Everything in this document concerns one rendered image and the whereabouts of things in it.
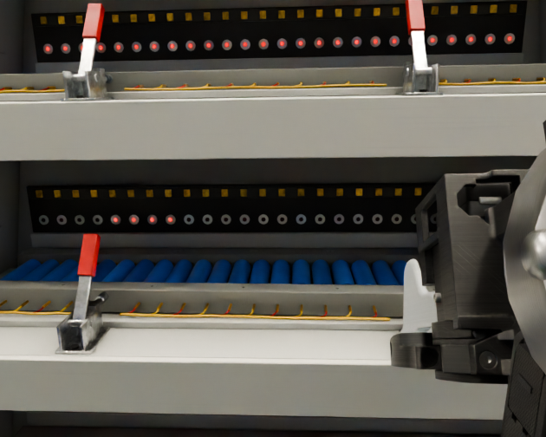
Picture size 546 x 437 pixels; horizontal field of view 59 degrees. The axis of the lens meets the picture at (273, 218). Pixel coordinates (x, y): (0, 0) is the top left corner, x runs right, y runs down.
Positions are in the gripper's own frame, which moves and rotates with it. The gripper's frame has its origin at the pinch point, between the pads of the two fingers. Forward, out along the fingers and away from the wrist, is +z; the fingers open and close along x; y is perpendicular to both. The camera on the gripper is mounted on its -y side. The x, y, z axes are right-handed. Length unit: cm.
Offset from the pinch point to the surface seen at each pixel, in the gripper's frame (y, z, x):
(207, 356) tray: -0.4, 4.7, 16.2
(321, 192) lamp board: 16.1, 16.8, 7.0
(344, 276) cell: 6.8, 13.4, 5.1
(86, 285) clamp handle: 4.9, 5.4, 26.4
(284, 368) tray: -1.1, 4.3, 10.5
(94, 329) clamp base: 1.6, 6.1, 25.6
